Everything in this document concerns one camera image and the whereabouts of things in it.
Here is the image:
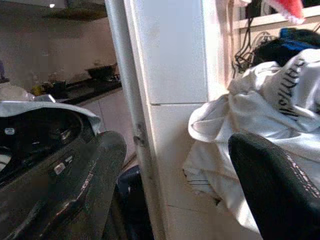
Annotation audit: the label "dark blue fabric bag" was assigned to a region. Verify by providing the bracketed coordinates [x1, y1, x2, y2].
[115, 163, 153, 240]

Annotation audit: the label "white plastic bag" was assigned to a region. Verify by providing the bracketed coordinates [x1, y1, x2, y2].
[0, 83, 35, 103]

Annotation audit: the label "pink plush toy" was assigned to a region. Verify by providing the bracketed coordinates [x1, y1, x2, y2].
[217, 0, 306, 25]

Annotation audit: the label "black wok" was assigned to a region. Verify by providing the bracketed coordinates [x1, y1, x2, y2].
[85, 63, 119, 81]

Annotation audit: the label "white clothes bundle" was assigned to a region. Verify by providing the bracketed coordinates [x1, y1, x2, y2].
[182, 48, 320, 236]

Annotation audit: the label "black kitchen countertop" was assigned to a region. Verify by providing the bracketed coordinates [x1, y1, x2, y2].
[32, 77, 123, 106]

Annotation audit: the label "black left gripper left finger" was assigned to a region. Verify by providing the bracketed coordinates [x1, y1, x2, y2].
[9, 130, 127, 240]

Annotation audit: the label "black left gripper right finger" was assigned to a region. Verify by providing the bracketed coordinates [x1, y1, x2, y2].
[228, 131, 320, 240]

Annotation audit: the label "tangled black cables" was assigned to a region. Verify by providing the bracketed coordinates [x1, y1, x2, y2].
[232, 16, 276, 76]

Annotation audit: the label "black and blue garment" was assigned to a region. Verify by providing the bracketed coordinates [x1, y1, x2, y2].
[252, 27, 320, 67]

